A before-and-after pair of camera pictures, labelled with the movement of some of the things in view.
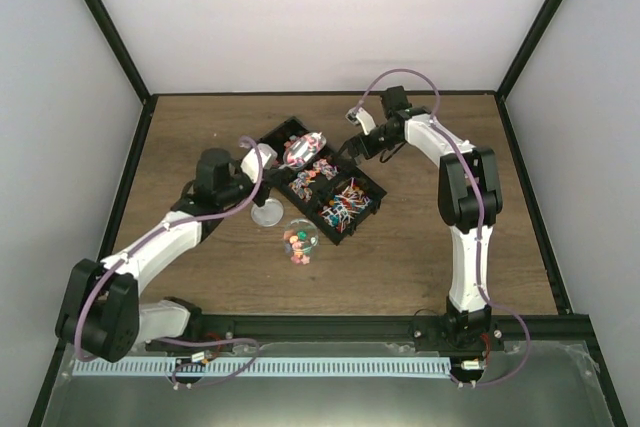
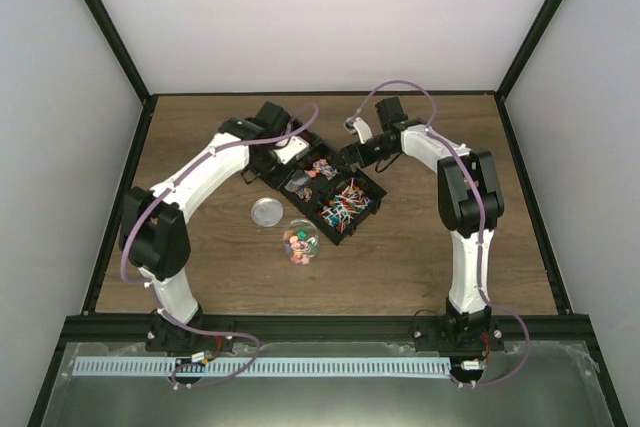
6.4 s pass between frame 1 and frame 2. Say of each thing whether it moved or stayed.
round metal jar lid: stayed
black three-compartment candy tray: stayed
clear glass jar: stayed
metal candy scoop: moved
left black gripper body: moved
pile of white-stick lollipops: stayed
